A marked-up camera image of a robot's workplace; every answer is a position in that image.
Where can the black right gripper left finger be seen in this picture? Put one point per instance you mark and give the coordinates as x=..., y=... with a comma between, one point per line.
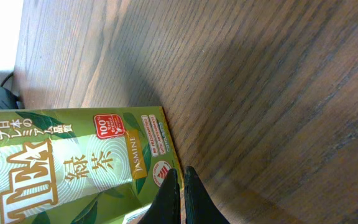
x=165, y=209

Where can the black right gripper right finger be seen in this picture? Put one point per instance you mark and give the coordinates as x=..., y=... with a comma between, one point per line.
x=200, y=209

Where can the green juice carton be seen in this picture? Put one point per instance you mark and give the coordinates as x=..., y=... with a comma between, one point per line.
x=83, y=165

